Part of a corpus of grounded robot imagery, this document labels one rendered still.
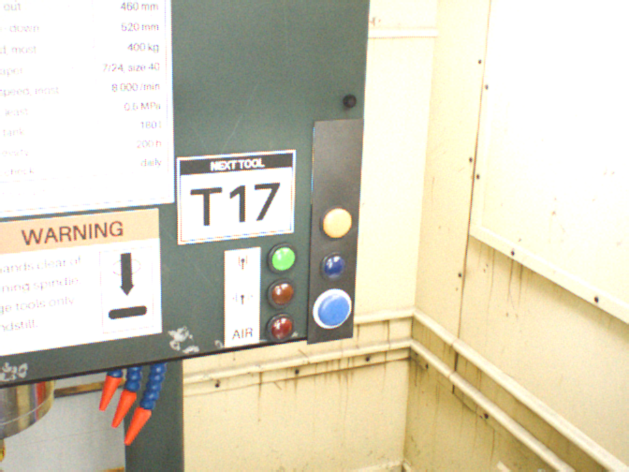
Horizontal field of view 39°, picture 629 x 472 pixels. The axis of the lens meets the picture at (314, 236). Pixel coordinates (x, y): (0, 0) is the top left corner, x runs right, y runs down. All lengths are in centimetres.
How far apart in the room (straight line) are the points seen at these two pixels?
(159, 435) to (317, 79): 99
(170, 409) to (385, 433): 82
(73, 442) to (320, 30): 97
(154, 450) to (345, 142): 97
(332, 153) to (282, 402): 140
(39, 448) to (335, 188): 89
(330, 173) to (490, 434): 128
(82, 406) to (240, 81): 89
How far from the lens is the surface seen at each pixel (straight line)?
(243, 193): 72
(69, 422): 150
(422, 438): 222
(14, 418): 90
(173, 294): 73
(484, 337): 190
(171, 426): 160
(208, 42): 69
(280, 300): 76
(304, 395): 211
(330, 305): 78
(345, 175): 75
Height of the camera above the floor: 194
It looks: 19 degrees down
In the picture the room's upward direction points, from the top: 2 degrees clockwise
